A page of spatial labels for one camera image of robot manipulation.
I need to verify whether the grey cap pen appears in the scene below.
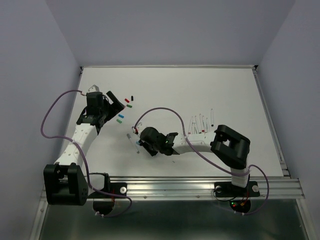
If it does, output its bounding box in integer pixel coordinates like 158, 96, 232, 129
126, 133, 140, 154

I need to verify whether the pink cap pen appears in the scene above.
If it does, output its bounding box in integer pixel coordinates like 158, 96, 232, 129
188, 116, 194, 135

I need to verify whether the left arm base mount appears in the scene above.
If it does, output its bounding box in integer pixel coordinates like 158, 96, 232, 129
87, 172, 133, 218

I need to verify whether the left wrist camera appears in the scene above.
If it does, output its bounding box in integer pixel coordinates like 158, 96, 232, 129
87, 84, 100, 93

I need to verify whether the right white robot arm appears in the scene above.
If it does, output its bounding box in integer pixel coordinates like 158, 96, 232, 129
139, 125, 251, 195

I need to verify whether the aluminium front rail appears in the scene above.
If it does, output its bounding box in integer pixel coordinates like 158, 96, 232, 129
82, 175, 305, 200

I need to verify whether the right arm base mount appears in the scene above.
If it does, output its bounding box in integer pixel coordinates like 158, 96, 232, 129
213, 181, 261, 214

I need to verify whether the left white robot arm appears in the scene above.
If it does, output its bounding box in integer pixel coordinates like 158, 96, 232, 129
43, 90, 125, 206

